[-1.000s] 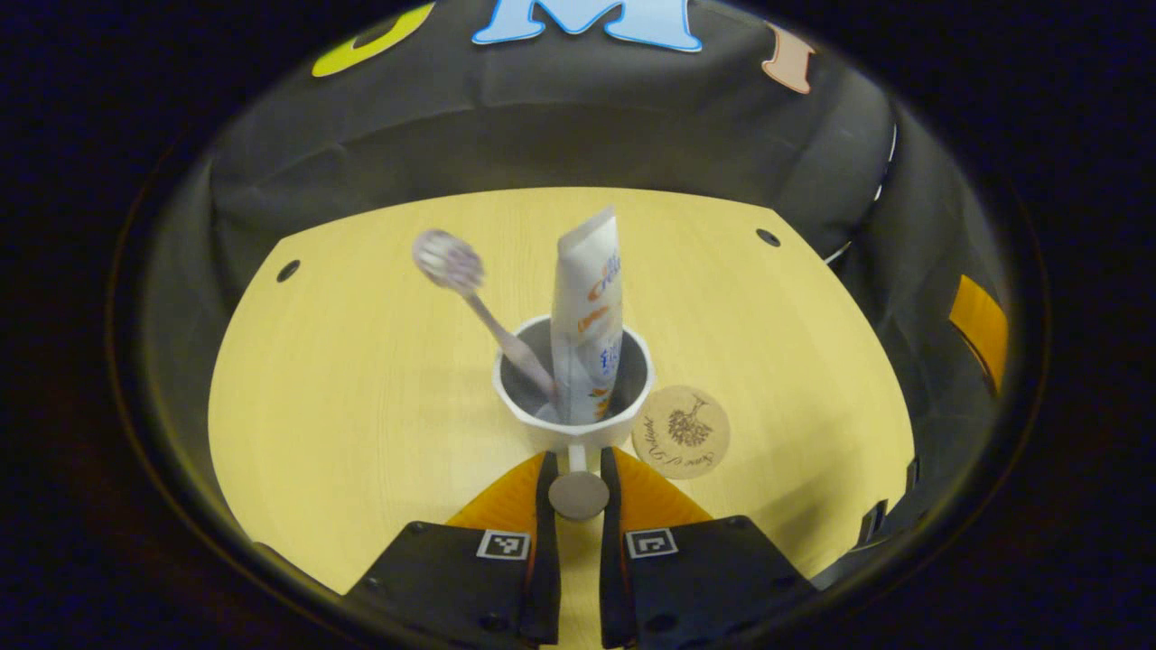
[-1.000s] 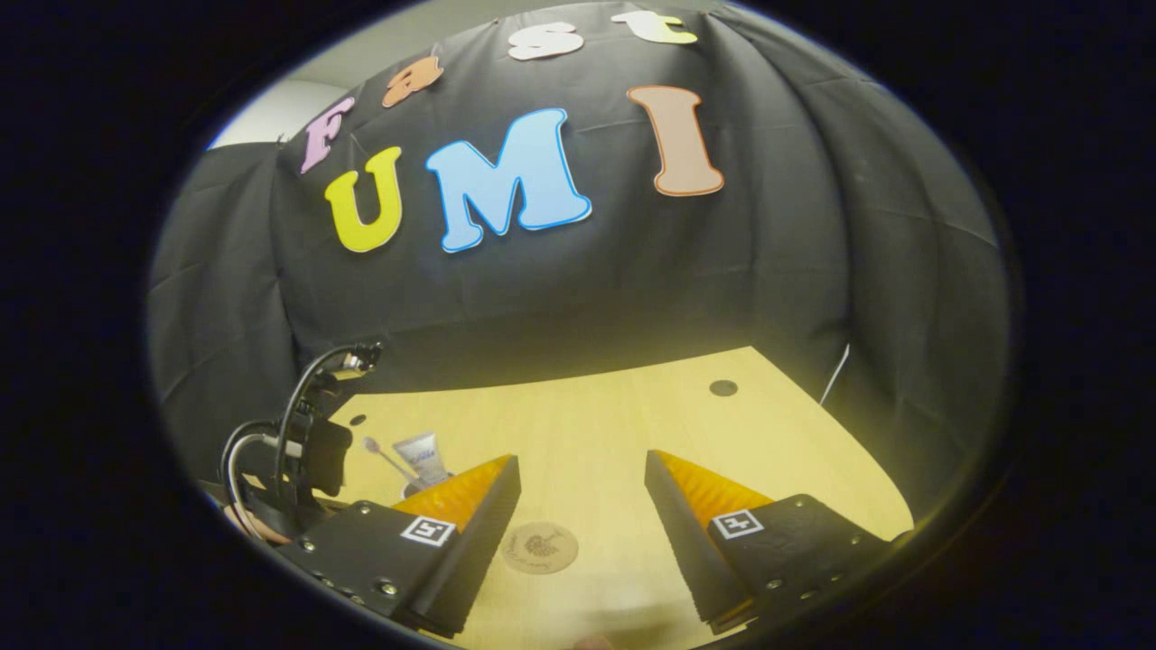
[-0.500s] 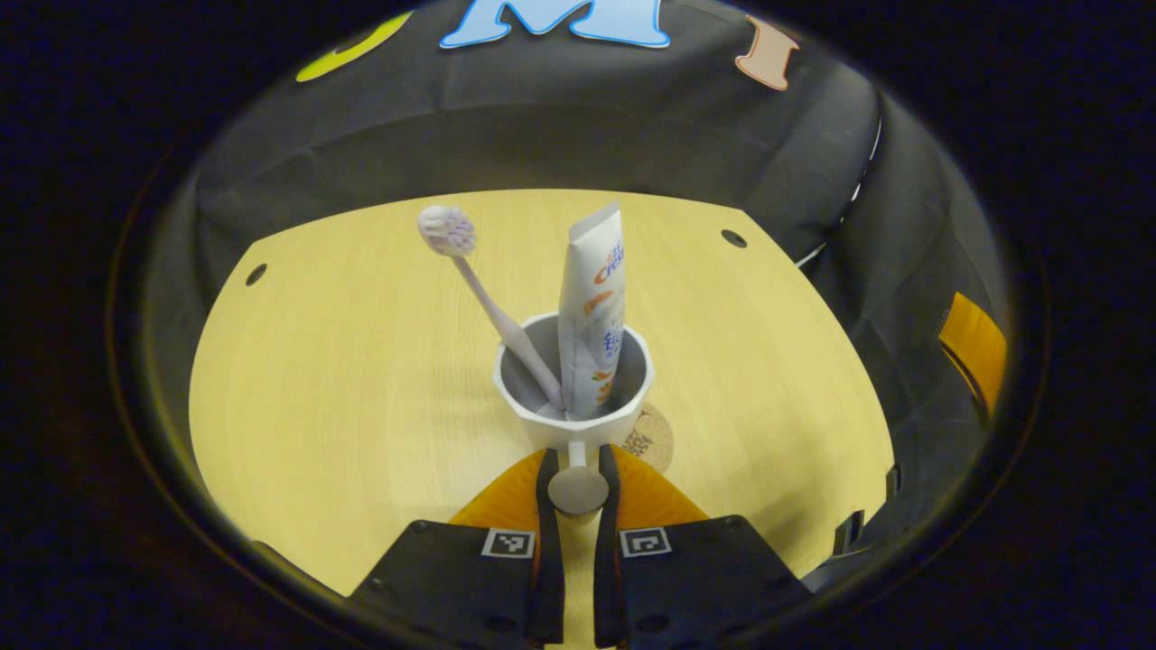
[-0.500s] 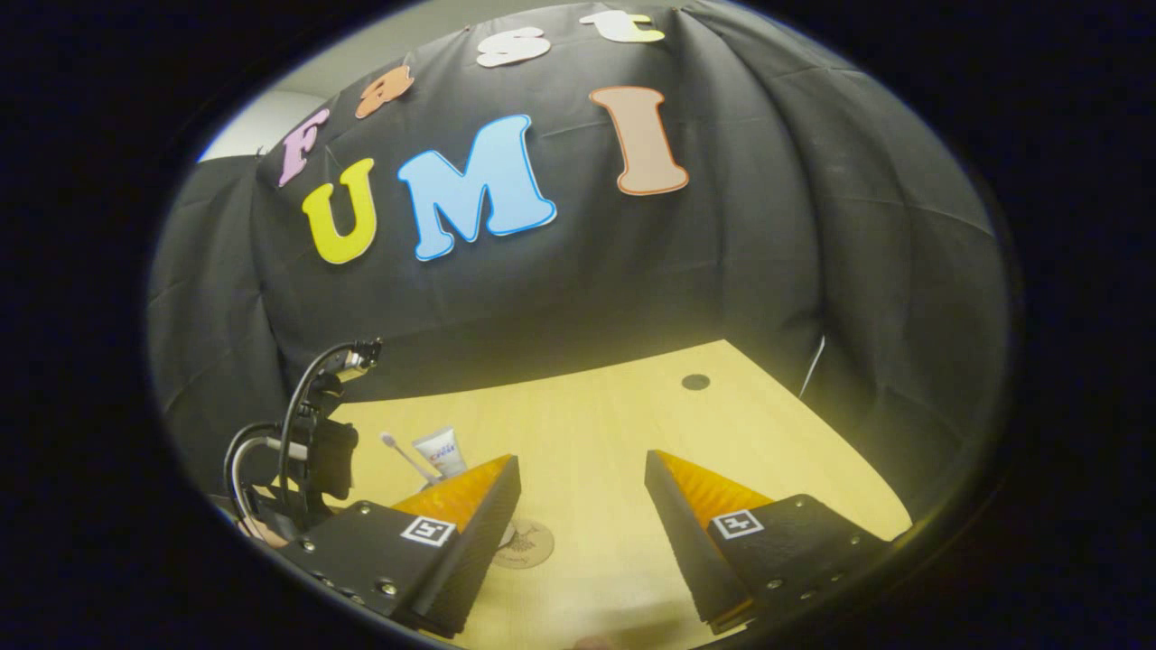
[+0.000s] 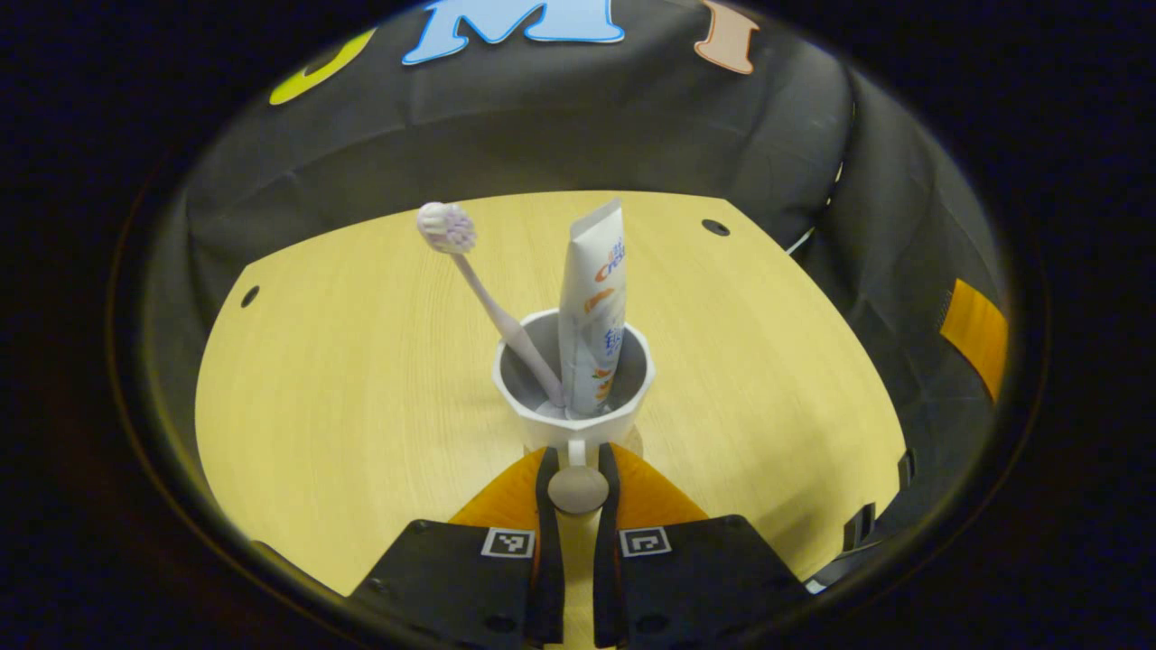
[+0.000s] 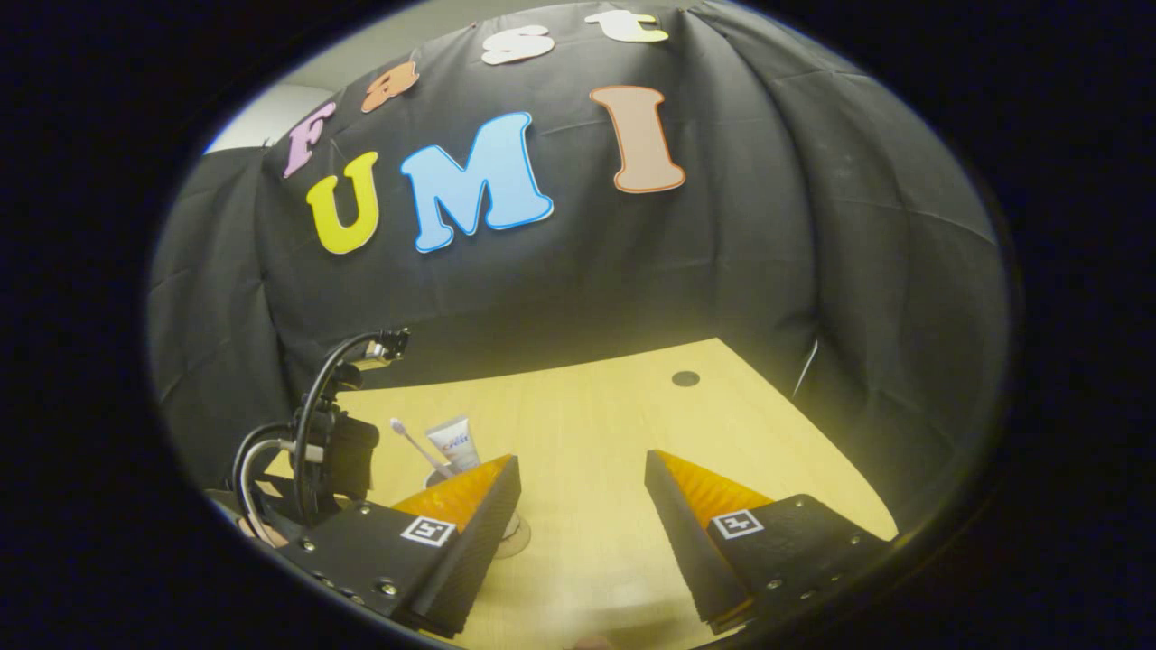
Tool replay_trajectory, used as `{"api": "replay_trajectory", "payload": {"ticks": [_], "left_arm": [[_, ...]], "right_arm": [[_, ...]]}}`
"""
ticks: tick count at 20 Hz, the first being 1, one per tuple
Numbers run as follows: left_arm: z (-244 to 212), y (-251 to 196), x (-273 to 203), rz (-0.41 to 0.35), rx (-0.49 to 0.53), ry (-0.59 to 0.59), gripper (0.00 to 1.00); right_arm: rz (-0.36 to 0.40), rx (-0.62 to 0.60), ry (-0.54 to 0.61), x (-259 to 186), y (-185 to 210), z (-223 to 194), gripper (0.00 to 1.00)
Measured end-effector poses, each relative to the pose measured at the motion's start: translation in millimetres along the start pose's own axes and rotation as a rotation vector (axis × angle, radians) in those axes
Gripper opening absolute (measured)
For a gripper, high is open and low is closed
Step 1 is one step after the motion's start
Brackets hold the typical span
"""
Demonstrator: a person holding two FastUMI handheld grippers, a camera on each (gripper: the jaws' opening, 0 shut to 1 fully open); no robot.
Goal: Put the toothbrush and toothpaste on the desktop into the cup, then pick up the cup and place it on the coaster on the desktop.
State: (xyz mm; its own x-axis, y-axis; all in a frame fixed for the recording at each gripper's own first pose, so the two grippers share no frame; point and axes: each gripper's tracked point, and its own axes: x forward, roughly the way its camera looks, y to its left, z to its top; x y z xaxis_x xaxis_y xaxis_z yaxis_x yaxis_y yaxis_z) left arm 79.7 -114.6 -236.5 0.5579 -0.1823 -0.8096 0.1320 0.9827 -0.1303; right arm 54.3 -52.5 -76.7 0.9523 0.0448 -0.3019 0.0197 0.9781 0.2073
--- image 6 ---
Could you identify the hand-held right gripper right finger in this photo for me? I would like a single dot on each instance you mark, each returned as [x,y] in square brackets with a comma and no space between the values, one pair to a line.
[686,542]

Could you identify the black backdrop cloth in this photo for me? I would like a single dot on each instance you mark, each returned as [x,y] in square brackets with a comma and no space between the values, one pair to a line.
[722,253]

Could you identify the white toothpaste tube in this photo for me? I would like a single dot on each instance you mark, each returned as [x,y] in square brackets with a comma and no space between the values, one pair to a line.
[454,442]

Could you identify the white toothbrush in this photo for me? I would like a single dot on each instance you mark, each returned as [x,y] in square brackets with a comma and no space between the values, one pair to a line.
[417,444]

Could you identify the round cork coaster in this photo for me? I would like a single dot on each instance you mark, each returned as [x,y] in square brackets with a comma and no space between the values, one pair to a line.
[517,547]

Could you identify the light wooden desktop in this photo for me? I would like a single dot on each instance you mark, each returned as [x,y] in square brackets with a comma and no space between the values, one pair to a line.
[587,424]

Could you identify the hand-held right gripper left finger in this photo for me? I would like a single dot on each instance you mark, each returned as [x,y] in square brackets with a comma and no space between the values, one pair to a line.
[479,542]

